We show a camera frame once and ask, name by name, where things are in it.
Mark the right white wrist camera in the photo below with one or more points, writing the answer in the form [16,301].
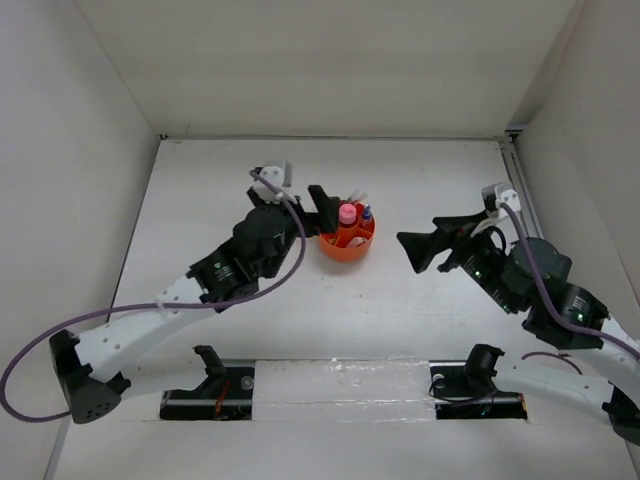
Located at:
[496,196]

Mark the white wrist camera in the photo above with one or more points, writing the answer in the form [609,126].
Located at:
[277,173]
[496,196]

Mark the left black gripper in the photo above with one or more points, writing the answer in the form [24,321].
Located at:
[326,207]

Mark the orange round compartment container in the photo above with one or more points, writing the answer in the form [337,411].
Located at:
[354,235]

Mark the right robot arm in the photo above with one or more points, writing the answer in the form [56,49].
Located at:
[530,276]

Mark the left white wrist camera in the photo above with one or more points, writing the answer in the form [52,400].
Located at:
[277,173]

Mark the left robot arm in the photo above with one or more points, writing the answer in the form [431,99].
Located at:
[100,367]

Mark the pink glue bottle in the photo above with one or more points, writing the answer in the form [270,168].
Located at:
[348,215]

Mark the aluminium frame rail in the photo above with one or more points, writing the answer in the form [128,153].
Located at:
[515,173]

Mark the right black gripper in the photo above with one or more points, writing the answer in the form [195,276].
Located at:
[452,231]

